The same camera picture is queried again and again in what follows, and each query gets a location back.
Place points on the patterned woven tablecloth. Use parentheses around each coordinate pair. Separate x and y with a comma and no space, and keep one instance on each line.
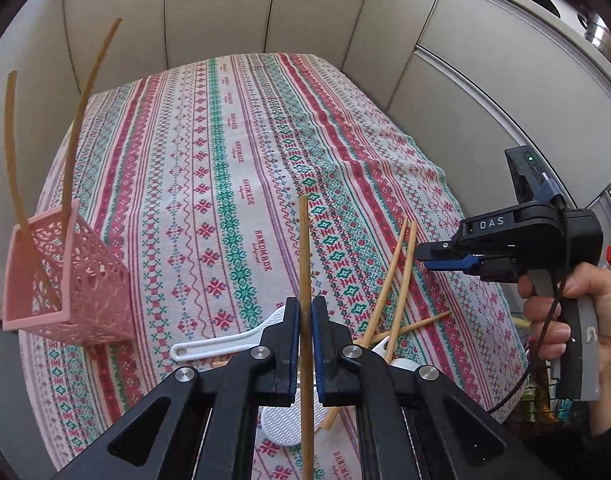
(265,170)

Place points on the white plastic spoon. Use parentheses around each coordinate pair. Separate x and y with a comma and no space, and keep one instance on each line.
(403,364)

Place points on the steel pot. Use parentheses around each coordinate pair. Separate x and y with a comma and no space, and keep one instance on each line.
(605,35)

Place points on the white plastic rice paddle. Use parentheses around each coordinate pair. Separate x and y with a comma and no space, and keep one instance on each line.
(225,342)
(280,425)

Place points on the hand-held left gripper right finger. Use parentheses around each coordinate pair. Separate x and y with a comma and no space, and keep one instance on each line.
(319,345)

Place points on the person's right hand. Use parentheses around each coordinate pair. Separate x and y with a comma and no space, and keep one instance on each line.
(610,320)

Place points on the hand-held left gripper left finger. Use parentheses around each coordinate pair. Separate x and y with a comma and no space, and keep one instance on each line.
(293,345)

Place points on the wooden chopstick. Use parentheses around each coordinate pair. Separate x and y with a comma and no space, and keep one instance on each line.
(305,260)
(404,285)
(83,105)
(420,324)
(385,275)

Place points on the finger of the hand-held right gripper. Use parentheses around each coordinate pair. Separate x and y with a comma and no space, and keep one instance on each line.
(455,263)
(435,250)

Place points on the pink perforated plastic basket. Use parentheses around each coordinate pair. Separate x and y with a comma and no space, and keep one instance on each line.
(85,270)

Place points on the white cabinet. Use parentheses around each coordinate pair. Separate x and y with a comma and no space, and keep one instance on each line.
(295,10)

